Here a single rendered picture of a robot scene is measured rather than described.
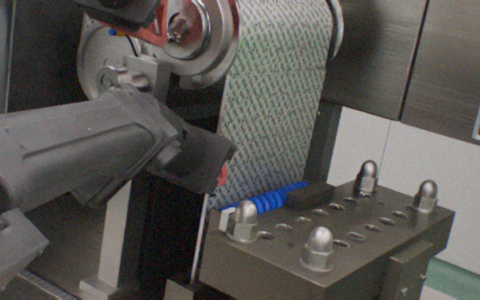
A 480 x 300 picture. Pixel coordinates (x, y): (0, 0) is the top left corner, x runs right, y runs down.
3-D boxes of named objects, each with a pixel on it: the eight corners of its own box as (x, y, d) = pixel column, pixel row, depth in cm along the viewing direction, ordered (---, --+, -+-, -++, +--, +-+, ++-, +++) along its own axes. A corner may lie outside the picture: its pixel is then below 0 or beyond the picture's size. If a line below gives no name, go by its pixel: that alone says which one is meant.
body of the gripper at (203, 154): (213, 198, 81) (182, 177, 75) (146, 168, 87) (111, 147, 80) (239, 146, 82) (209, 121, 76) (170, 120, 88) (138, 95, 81)
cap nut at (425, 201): (406, 206, 107) (413, 178, 105) (416, 201, 110) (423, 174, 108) (431, 215, 105) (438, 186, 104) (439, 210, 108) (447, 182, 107)
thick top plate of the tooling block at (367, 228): (197, 280, 86) (205, 232, 85) (351, 212, 119) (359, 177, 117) (314, 338, 78) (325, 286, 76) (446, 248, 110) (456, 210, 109)
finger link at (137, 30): (163, 71, 83) (128, 22, 76) (117, 55, 87) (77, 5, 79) (193, 24, 85) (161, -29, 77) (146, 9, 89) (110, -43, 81)
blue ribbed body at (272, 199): (207, 229, 91) (211, 203, 90) (295, 198, 109) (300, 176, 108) (229, 240, 89) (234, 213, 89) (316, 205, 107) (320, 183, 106)
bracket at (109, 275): (75, 290, 94) (104, 54, 86) (112, 276, 99) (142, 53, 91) (103, 305, 91) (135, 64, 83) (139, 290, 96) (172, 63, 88)
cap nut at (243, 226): (220, 234, 85) (226, 198, 84) (238, 227, 88) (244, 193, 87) (245, 245, 83) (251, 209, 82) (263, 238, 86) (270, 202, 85)
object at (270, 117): (200, 221, 91) (226, 75, 86) (297, 188, 110) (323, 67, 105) (203, 221, 90) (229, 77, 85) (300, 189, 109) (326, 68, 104)
